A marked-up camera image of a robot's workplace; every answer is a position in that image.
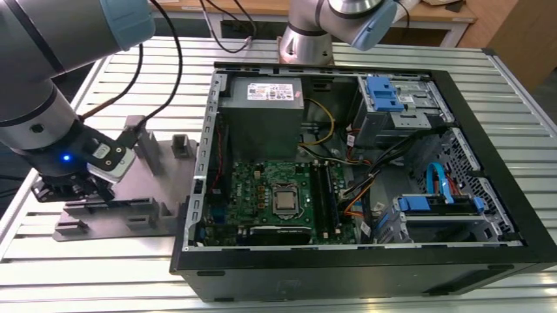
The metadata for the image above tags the black RAM slot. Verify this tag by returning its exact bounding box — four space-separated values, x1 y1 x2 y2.
311 161 326 238
316 161 331 237
323 161 338 236

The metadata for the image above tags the grey parts rack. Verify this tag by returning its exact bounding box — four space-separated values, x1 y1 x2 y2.
50 114 199 243

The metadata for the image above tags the green motherboard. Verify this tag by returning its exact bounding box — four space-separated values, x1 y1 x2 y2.
203 159 363 247

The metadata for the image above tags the grey power supply unit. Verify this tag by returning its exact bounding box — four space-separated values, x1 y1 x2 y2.
216 76 306 163

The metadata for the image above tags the silver CPU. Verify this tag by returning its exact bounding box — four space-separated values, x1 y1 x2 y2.
275 190 300 211

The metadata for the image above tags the CPU socket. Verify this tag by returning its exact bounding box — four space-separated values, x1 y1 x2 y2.
268 181 304 222

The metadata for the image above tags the black graphics card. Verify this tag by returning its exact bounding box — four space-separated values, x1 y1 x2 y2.
245 224 315 246

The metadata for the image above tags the black PC case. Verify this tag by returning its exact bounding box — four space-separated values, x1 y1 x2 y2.
168 60 546 304

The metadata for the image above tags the blue drive bay latch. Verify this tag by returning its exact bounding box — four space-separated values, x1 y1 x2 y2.
364 75 403 112

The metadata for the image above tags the blue disk carrier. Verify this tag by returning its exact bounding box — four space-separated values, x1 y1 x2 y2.
375 213 396 244
398 194 486 216

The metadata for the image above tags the grey metal drive cage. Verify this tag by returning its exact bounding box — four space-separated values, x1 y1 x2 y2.
354 73 454 147

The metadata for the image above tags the grey metal disk bay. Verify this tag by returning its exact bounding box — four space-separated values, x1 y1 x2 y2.
374 192 517 245

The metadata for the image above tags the wooden desk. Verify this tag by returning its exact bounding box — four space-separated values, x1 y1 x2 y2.
147 0 478 50

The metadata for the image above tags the brown wooden cabinet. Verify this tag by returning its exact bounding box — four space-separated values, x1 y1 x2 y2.
458 0 557 94

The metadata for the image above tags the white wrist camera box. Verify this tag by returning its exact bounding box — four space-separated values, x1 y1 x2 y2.
81 128 136 184

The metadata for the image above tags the black camera cable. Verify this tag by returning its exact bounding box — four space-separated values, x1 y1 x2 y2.
116 0 184 149

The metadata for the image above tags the hanging cable with plug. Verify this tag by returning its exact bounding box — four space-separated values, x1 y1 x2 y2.
200 0 259 53

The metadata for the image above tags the multicolour wire bundle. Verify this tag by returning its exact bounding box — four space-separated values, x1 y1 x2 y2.
343 155 375 168

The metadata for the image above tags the orange wire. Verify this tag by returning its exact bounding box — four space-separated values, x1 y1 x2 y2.
343 194 371 218

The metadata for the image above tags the black cable bundle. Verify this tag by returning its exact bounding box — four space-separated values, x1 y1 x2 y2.
340 127 448 200

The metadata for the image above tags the blue data cable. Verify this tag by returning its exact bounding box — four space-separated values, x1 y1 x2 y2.
424 161 456 205

